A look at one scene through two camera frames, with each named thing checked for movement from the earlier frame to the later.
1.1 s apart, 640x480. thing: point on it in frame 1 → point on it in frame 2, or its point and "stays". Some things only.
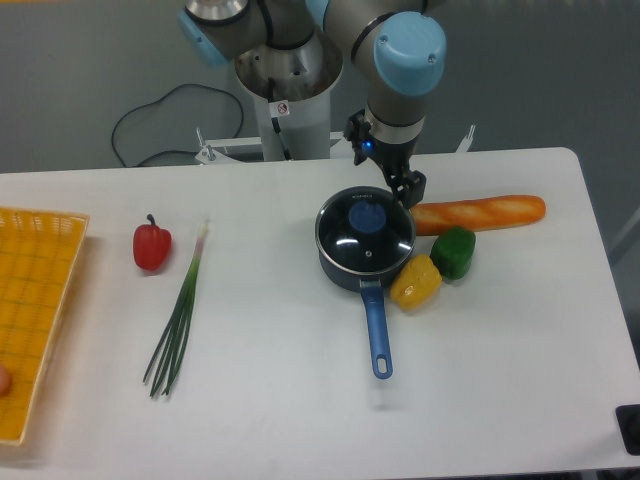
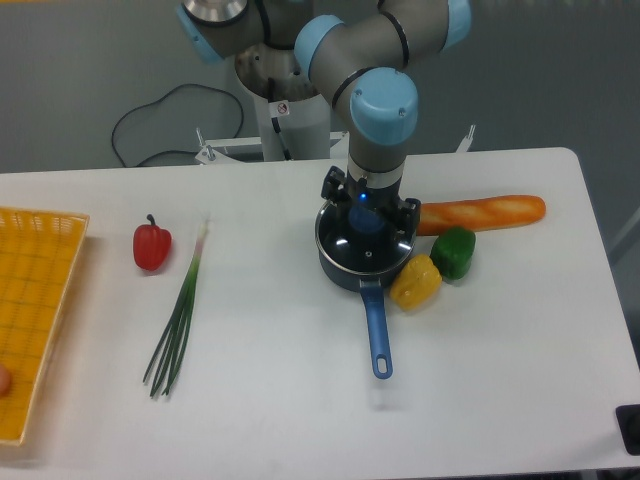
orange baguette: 477,214 stays
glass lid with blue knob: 364,229 stays
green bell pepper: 453,251 stays
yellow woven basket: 40,254 stays
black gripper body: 395,159 → 360,192
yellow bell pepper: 416,283 stays
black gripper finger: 396,180 → 335,189
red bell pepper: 151,245 stays
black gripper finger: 414,184 → 404,217
